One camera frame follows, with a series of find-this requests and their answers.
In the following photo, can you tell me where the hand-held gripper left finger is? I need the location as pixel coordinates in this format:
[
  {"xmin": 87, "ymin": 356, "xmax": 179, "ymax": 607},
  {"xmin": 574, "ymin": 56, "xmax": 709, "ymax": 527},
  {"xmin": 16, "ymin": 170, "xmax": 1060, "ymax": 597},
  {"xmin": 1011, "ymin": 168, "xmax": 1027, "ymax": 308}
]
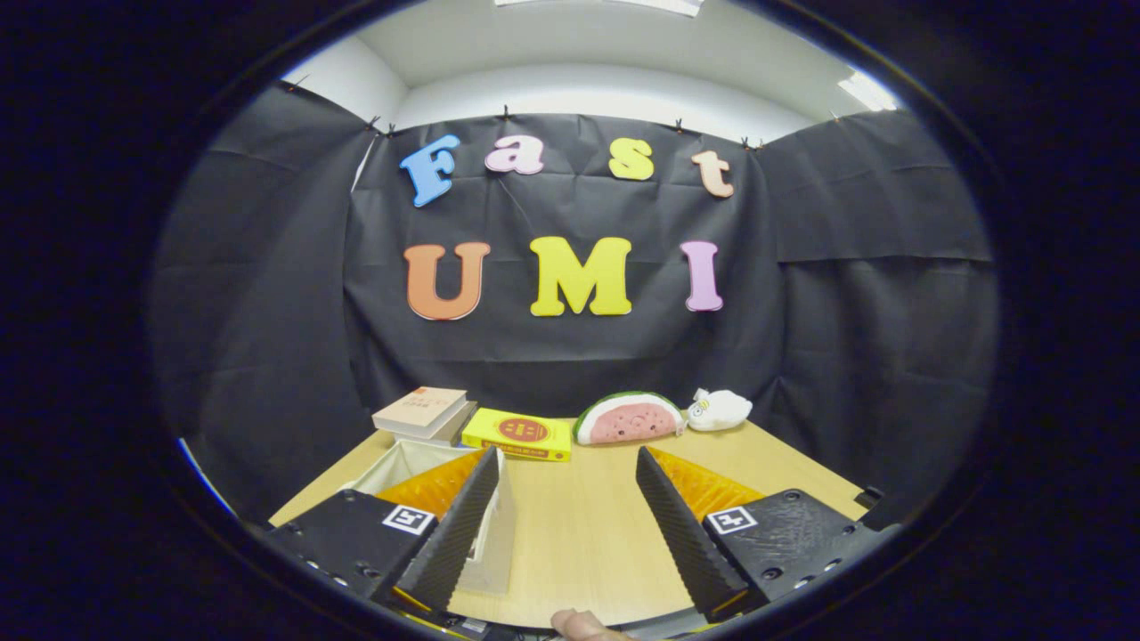
[{"xmin": 263, "ymin": 445, "xmax": 501, "ymax": 620}]

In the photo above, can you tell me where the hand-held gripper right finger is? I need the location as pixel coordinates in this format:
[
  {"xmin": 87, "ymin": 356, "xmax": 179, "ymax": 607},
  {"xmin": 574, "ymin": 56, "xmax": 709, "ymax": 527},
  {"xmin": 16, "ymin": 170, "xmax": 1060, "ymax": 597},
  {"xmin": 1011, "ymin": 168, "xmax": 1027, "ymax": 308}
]
[{"xmin": 634, "ymin": 445, "xmax": 883, "ymax": 624}]

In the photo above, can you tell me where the cream storage box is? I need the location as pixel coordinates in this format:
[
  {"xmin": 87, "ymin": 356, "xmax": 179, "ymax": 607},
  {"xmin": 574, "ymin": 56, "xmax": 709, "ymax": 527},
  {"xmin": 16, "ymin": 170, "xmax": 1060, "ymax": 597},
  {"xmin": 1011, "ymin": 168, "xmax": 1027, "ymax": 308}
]
[{"xmin": 343, "ymin": 438, "xmax": 517, "ymax": 596}]

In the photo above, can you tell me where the grey book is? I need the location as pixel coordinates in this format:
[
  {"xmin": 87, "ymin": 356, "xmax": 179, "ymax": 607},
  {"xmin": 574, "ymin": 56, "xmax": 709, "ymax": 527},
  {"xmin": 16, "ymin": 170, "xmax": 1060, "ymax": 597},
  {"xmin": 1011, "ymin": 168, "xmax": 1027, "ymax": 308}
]
[{"xmin": 419, "ymin": 401, "xmax": 479, "ymax": 446}]

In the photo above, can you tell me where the yellow book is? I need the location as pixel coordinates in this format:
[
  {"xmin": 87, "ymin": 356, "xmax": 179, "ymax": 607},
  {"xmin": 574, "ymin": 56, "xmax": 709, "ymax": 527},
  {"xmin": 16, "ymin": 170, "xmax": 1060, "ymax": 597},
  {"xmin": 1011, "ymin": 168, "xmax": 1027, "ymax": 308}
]
[{"xmin": 460, "ymin": 408, "xmax": 573, "ymax": 462}]

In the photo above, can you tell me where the beige book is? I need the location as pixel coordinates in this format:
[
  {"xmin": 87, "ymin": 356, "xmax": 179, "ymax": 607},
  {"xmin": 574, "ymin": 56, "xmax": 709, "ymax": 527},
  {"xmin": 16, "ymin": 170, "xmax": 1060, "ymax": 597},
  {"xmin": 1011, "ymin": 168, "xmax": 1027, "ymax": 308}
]
[{"xmin": 372, "ymin": 386, "xmax": 470, "ymax": 437}]

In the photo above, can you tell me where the watermelon slice plush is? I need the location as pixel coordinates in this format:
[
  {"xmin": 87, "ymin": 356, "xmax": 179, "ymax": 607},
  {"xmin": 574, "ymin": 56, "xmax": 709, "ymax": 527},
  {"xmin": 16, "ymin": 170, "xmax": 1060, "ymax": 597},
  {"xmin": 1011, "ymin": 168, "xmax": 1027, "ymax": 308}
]
[{"xmin": 573, "ymin": 392, "xmax": 685, "ymax": 446}]

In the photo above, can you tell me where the white plush toy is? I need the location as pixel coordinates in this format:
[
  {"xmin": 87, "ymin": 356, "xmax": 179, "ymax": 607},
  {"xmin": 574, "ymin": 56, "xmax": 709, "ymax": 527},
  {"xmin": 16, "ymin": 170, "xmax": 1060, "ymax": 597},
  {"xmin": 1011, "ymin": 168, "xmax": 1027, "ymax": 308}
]
[{"xmin": 686, "ymin": 388, "xmax": 753, "ymax": 433}]

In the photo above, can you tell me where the black backdrop cloth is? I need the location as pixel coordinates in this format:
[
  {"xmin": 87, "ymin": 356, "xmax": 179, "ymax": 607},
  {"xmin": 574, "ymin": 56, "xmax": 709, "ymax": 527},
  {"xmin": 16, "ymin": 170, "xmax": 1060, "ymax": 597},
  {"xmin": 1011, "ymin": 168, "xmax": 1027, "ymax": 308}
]
[{"xmin": 156, "ymin": 80, "xmax": 998, "ymax": 526}]

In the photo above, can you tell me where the small ceiling light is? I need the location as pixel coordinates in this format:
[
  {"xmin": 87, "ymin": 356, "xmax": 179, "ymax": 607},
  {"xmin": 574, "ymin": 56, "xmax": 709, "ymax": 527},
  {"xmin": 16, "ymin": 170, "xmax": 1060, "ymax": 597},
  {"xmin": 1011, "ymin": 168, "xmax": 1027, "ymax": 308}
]
[{"xmin": 837, "ymin": 71, "xmax": 896, "ymax": 112}]

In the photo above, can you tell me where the long ceiling light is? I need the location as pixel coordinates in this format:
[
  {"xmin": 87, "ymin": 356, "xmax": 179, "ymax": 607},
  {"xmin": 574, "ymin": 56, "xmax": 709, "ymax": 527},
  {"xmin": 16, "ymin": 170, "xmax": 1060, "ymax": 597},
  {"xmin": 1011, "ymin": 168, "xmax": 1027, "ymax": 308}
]
[{"xmin": 494, "ymin": 0, "xmax": 704, "ymax": 17}]

